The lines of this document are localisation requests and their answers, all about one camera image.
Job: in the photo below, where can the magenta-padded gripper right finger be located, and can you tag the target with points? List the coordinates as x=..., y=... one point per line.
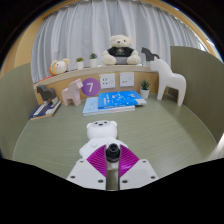
x=140, y=173

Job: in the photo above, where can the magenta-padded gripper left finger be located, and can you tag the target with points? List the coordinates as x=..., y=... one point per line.
x=85, y=173

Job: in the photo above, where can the small black charger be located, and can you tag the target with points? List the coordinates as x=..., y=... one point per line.
x=113, y=151

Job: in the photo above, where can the white bear-shaped power strip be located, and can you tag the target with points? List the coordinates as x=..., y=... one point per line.
x=100, y=131

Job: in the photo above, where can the light blue book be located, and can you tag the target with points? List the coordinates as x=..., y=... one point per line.
x=90, y=106

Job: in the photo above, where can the dark navy book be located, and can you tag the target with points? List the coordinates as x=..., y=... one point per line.
x=45, y=110

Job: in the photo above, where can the small potted plant white pot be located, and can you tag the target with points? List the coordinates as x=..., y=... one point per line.
x=145, y=93
x=79, y=65
x=93, y=62

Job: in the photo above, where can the pink horse figurine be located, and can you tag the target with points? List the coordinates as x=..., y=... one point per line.
x=72, y=93

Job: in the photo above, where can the round purple sign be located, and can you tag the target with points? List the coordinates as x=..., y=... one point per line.
x=90, y=87

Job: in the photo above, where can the dark grey horse figurine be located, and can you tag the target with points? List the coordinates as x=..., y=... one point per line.
x=46, y=93

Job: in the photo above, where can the green desk partition panel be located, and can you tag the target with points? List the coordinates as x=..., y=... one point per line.
x=200, y=90
x=15, y=110

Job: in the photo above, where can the large white horse figurine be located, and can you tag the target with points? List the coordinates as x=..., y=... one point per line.
x=170, y=80

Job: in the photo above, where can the wooden shelf ledge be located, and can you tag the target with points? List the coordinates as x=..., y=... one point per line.
x=83, y=71

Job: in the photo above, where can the small cream and orange plush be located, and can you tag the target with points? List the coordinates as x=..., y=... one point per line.
x=59, y=67

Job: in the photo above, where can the black horse figurine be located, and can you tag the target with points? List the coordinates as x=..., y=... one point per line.
x=148, y=55

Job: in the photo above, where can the cream teddy bear black shirt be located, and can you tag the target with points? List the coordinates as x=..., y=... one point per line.
x=120, y=51

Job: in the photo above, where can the grey-white curtain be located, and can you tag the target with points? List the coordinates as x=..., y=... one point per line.
x=100, y=26

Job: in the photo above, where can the white wall socket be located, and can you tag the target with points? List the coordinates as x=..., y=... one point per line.
x=107, y=81
x=127, y=79

